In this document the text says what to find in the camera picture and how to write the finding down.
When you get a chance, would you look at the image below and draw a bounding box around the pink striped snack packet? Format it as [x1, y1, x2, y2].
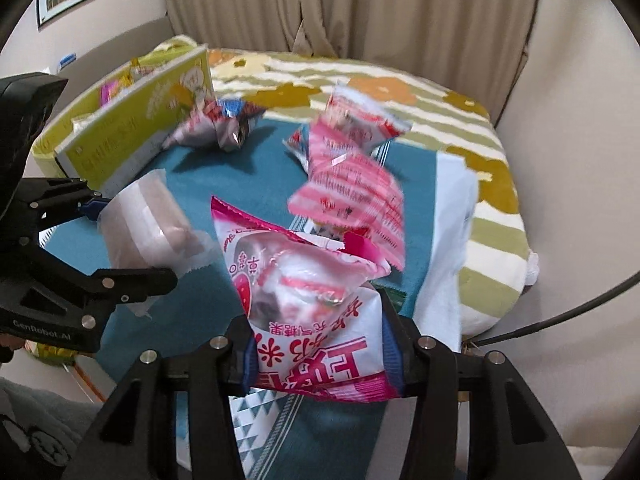
[287, 125, 406, 271]

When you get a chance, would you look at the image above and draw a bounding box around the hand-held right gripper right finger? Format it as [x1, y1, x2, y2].
[375, 287, 573, 480]

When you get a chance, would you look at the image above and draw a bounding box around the floral striped blanket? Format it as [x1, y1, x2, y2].
[30, 35, 541, 336]

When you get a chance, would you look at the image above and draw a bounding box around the translucent brown cake packet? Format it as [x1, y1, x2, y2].
[96, 169, 221, 317]

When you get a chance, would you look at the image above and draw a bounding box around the small blue red snack packet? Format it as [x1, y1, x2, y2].
[282, 127, 311, 171]

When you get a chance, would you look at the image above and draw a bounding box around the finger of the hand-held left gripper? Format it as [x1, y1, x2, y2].
[15, 177, 112, 234]
[0, 250, 179, 354]

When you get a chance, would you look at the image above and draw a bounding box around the pink and white snack packet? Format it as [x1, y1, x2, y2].
[210, 195, 401, 405]

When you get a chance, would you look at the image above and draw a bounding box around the teal tablecloth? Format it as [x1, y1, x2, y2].
[40, 110, 481, 480]

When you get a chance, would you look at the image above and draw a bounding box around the red and white snack packet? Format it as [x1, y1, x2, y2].
[325, 82, 413, 151]

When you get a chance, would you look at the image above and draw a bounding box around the dark grey snack packet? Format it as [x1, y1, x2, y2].
[162, 97, 266, 153]

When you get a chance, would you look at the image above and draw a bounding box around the black cable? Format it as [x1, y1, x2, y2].
[462, 260, 640, 348]

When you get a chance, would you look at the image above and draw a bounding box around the beige curtain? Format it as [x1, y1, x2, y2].
[159, 0, 543, 61]

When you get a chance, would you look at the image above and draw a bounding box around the gold snack packet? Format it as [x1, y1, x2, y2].
[127, 57, 151, 83]

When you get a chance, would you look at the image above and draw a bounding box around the grey padded headboard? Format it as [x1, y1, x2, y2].
[50, 17, 171, 106]

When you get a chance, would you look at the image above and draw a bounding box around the grey cloth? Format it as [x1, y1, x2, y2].
[0, 377, 106, 480]

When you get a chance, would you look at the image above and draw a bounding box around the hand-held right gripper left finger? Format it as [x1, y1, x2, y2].
[62, 316, 258, 480]

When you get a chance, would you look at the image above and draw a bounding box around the green cardboard box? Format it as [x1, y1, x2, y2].
[30, 45, 216, 196]

